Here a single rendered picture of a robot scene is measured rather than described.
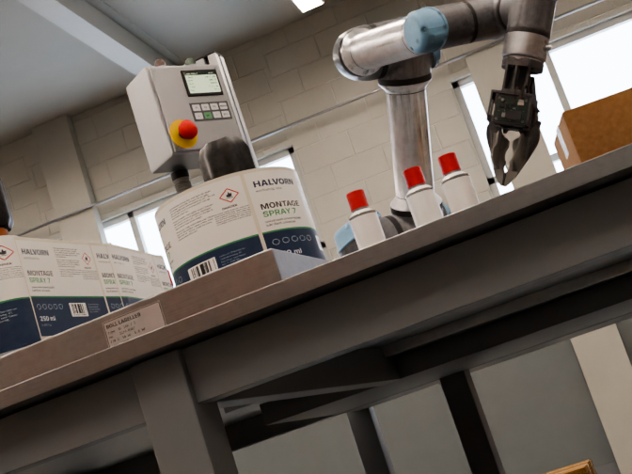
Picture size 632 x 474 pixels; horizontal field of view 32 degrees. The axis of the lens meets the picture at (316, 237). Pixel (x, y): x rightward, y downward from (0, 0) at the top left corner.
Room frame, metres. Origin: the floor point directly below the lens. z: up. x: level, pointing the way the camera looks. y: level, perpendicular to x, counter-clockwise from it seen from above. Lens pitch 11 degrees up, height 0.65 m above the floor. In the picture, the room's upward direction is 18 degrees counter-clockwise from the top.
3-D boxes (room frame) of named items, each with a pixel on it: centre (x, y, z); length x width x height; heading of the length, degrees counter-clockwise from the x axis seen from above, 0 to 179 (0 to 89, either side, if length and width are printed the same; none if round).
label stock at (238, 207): (1.42, 0.10, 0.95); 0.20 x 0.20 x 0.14
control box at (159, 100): (2.07, 0.17, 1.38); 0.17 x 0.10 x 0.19; 129
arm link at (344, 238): (2.36, -0.10, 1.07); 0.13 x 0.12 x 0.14; 112
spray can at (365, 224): (1.90, -0.09, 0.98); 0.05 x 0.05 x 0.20
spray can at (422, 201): (1.86, -0.20, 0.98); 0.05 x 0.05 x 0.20
